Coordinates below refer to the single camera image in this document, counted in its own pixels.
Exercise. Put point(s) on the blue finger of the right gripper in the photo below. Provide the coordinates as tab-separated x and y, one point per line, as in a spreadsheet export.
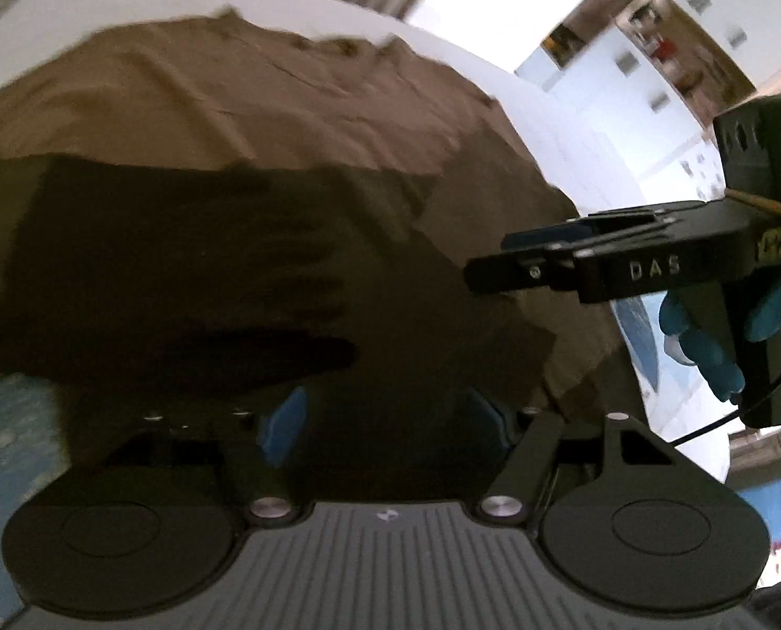
492	275
566	232

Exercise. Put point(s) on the white drawer cabinet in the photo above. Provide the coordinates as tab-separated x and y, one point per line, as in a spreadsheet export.
650	76

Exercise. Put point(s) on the blue gloved hand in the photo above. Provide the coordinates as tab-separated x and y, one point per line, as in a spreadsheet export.
758	317

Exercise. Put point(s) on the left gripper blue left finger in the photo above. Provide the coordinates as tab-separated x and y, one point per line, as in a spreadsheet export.
281	429

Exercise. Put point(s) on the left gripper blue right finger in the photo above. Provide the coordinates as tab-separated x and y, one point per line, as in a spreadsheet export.
493	425

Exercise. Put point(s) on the brown two-tone sweater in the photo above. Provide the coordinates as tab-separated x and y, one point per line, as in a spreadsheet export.
198	217

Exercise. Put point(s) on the patterned white blue table mat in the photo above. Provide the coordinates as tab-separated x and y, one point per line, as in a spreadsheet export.
31	456

